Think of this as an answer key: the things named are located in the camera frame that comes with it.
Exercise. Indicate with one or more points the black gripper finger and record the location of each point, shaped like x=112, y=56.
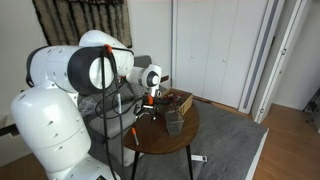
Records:
x=138, y=114
x=154, y=115

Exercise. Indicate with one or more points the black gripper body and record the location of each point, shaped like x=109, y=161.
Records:
x=148, y=104

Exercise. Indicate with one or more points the orange capped white marker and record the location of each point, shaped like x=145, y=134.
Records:
x=133, y=130

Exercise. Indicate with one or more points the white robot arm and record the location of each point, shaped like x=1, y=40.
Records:
x=47, y=115

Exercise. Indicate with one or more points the grey mesh basket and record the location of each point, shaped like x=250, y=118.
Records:
x=174, y=122

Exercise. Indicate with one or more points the cardboard box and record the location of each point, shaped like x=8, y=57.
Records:
x=178, y=99

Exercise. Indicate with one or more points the dark wood side table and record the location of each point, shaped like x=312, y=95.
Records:
x=154, y=138

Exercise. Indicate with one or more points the grey sofa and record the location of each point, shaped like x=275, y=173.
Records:
x=131, y=99

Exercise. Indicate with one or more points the white remote control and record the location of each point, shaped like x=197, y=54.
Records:
x=199, y=158

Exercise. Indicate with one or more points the grey area rug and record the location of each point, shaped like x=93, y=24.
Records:
x=232, y=144

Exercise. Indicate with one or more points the white closet doors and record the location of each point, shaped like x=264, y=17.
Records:
x=215, y=42

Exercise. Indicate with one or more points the shaggy wall hanging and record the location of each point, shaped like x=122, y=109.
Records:
x=64, y=22

